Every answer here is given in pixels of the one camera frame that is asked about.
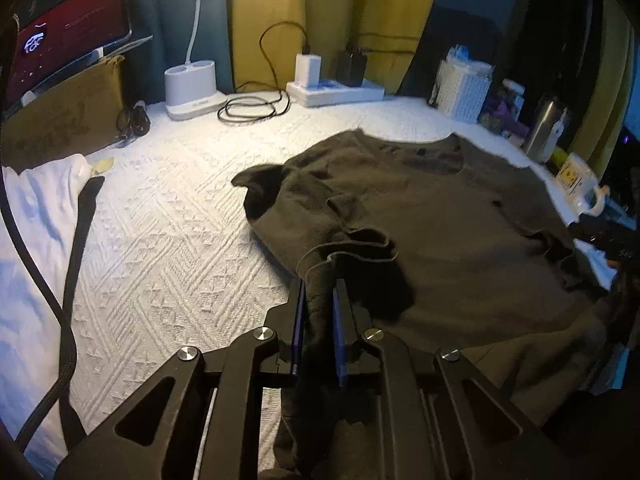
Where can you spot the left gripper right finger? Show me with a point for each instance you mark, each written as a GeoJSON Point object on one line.
{"type": "Point", "coordinates": [436, 415]}

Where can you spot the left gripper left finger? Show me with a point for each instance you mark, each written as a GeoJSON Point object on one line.
{"type": "Point", "coordinates": [198, 415]}

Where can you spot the brown t-shirt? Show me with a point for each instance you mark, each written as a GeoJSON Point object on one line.
{"type": "Point", "coordinates": [442, 244]}

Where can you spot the white cartoon mug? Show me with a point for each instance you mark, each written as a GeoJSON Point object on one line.
{"type": "Point", "coordinates": [580, 187]}

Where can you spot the steel thermos bottle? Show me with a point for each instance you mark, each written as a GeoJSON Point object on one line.
{"type": "Point", "coordinates": [551, 121]}

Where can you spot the purple plush toy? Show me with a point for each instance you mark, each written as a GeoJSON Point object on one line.
{"type": "Point", "coordinates": [497, 117]}

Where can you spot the white plastic basket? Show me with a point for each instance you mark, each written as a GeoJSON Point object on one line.
{"type": "Point", "coordinates": [461, 85]}

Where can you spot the black charger adapter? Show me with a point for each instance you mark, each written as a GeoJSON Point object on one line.
{"type": "Point", "coordinates": [350, 68]}

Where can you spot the white power strip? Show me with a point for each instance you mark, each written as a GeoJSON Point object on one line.
{"type": "Point", "coordinates": [331, 92]}

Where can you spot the brown cardboard box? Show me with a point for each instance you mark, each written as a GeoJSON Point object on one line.
{"type": "Point", "coordinates": [77, 116]}

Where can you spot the yellow curtain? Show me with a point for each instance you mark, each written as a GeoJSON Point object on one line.
{"type": "Point", "coordinates": [266, 35]}

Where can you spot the white desk lamp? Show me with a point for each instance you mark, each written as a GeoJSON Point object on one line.
{"type": "Point", "coordinates": [191, 87]}

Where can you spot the white charger adapter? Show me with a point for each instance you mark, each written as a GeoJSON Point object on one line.
{"type": "Point", "coordinates": [307, 70]}

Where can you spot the red screen tablet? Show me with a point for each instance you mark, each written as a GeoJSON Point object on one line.
{"type": "Point", "coordinates": [64, 34]}

